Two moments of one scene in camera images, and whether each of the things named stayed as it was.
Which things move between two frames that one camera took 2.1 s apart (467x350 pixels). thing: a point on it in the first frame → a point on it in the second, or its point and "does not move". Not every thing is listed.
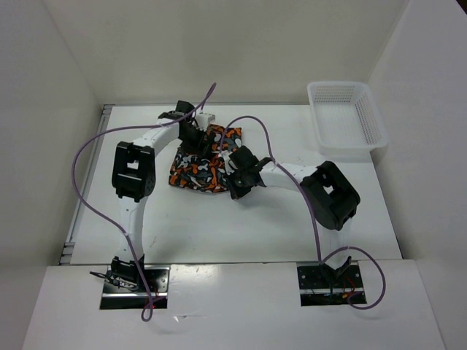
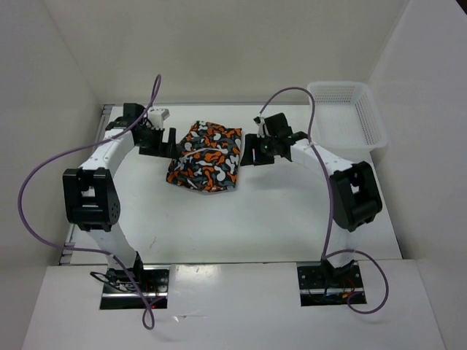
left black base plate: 118,294 does not move
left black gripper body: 191,141 → 149,144
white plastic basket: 346,119 does not move
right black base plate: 322,285 does not move
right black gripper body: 239,184 → 268,143
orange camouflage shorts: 208,173 does not move
